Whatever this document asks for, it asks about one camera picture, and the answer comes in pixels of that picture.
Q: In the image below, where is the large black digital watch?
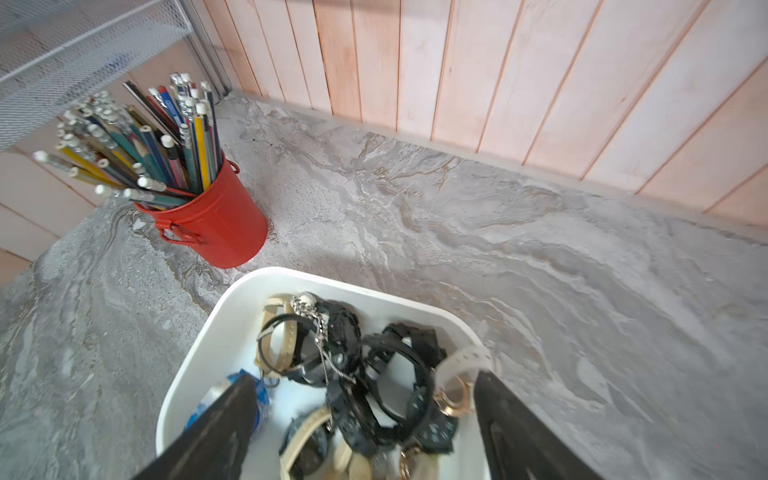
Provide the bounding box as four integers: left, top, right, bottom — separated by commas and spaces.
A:
326, 323, 459, 458

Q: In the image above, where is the blue transparent watch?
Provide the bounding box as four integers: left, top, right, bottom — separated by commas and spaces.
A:
184, 369, 270, 437

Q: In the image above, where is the aluminium rail left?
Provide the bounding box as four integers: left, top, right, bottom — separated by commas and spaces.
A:
180, 0, 233, 99

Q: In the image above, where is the silver rose gold watch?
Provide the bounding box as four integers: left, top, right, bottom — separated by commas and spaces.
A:
433, 345, 498, 418

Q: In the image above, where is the red pencil cup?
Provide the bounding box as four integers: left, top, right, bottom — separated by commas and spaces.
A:
136, 159, 269, 269

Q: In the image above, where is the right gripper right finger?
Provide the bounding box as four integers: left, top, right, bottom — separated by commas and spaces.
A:
474, 371, 600, 480

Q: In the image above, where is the white storage box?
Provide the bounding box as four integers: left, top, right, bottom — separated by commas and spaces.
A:
155, 267, 481, 479

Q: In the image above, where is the black analog watch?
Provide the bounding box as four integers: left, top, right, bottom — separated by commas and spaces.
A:
279, 408, 334, 479

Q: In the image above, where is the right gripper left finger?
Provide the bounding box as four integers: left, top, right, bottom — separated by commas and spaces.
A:
136, 374, 258, 479

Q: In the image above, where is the silver chain pocket watch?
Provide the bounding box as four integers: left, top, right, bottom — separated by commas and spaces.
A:
288, 292, 361, 387

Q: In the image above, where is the cream gold watch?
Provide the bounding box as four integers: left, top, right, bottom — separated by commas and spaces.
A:
347, 447, 440, 480

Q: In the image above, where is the white wire mesh shelf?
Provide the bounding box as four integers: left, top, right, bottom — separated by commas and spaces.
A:
1, 1, 193, 149

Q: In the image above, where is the black chunky watch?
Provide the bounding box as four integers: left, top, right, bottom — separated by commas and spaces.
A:
254, 292, 362, 388

